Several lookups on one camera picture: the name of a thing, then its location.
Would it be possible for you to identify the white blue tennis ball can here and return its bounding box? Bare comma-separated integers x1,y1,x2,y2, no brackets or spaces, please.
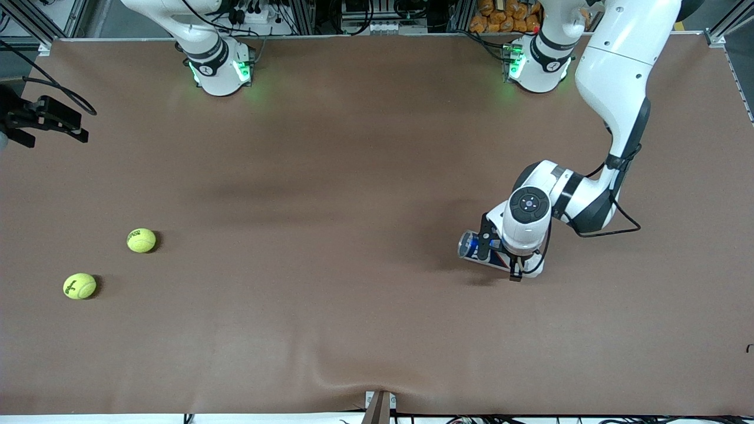
458,230,544,279

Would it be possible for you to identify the tennis ball Roland Garros print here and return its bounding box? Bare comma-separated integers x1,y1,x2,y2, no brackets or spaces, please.
127,228,157,254

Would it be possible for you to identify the tennis ball Wilson print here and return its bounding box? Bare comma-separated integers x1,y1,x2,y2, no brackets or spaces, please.
63,273,97,300

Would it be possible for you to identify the brown table mat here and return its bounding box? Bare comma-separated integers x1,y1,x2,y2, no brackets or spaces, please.
0,32,754,416

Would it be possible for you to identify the white power strip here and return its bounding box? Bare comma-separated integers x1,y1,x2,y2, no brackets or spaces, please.
215,5,295,36

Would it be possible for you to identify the orange items pile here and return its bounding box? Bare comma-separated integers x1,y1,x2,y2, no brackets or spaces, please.
469,0,543,34

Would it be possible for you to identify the aluminium frame corner strut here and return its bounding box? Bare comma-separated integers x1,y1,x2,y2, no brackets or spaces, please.
0,0,89,49
704,0,754,49

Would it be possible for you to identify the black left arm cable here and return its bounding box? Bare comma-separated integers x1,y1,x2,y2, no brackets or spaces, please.
518,150,643,276

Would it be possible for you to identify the grey camera mounting post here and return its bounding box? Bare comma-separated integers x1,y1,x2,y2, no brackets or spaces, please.
365,390,397,424

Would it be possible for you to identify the aluminium frame post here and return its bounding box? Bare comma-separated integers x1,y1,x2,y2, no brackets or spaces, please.
451,0,475,33
292,0,319,35

